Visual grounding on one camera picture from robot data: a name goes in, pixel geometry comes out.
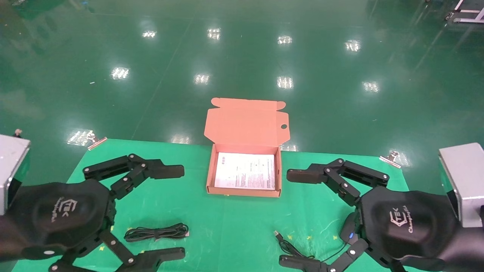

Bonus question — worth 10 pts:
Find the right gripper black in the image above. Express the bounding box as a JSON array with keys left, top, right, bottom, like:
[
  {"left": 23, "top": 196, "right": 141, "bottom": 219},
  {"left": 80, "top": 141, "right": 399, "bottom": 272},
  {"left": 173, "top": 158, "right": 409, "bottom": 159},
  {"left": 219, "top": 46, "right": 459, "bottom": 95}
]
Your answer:
[{"left": 355, "top": 186, "right": 484, "bottom": 272}]

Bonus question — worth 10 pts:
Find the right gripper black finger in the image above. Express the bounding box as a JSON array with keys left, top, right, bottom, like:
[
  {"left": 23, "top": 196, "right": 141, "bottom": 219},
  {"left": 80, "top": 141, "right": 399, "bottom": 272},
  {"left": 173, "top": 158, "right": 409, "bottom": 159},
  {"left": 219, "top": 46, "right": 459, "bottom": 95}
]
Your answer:
[
  {"left": 286, "top": 158, "right": 390, "bottom": 207},
  {"left": 279, "top": 239, "right": 408, "bottom": 272}
]

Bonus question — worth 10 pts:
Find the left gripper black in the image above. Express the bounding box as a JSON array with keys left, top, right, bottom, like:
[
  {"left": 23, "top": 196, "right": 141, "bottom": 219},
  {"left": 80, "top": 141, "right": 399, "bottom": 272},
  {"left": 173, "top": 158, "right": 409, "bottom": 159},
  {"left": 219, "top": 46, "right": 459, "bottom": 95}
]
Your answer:
[{"left": 0, "top": 179, "right": 186, "bottom": 272}]

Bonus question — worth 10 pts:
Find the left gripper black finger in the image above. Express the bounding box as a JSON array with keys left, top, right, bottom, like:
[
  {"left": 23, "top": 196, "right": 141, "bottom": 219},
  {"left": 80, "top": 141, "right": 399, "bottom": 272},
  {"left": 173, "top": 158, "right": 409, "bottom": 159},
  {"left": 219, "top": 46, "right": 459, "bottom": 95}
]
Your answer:
[{"left": 82, "top": 153, "right": 185, "bottom": 200}]

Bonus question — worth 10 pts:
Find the black data cable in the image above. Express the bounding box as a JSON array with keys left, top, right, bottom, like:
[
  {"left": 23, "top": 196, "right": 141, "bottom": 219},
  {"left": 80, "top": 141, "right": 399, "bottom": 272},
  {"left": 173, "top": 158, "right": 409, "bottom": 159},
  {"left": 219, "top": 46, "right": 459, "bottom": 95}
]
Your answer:
[{"left": 124, "top": 223, "right": 189, "bottom": 243}]

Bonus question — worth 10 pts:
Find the black wired computer mouse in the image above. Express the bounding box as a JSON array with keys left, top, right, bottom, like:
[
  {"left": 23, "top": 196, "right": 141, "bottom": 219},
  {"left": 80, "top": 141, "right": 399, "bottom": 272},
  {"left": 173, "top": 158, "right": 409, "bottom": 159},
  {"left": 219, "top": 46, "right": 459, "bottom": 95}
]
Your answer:
[{"left": 273, "top": 213, "right": 360, "bottom": 263}]

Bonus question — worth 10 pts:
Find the orange cardboard box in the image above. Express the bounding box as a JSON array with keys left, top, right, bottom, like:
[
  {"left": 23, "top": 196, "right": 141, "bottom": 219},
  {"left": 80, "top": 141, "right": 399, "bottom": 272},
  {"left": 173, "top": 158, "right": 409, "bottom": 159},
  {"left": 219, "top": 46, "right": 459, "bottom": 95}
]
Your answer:
[{"left": 204, "top": 97, "right": 290, "bottom": 198}]

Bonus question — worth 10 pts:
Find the white printed instruction sheet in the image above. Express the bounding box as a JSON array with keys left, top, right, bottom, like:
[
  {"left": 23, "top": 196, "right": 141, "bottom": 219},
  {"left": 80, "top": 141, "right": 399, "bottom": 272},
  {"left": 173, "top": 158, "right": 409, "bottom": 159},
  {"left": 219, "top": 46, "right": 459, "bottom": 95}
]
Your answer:
[{"left": 214, "top": 152, "right": 276, "bottom": 190}]

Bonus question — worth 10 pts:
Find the metal binder clip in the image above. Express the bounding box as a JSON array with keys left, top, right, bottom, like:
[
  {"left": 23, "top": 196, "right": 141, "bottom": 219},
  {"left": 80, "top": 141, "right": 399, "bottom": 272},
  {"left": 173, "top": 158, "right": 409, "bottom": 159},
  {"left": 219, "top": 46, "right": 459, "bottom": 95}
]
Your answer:
[
  {"left": 379, "top": 150, "right": 402, "bottom": 168},
  {"left": 88, "top": 132, "right": 108, "bottom": 151}
]

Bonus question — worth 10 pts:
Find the green table cloth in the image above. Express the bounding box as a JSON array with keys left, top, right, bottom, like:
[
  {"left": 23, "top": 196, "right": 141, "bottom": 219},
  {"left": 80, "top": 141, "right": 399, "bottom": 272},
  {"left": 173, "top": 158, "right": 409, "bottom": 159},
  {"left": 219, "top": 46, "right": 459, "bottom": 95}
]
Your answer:
[{"left": 11, "top": 139, "right": 443, "bottom": 272}]

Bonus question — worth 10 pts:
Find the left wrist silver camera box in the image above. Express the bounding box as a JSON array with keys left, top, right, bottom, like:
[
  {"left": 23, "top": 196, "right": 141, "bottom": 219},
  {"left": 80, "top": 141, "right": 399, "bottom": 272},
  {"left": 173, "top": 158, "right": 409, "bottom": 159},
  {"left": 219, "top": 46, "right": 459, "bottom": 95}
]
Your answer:
[{"left": 0, "top": 134, "right": 31, "bottom": 216}]

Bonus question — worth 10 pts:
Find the white wheeled cart frame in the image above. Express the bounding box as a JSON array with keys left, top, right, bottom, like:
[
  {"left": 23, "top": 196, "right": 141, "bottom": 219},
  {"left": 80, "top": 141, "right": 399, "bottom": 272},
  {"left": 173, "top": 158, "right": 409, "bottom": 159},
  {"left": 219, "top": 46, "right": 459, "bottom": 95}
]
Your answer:
[{"left": 446, "top": 0, "right": 484, "bottom": 24}]

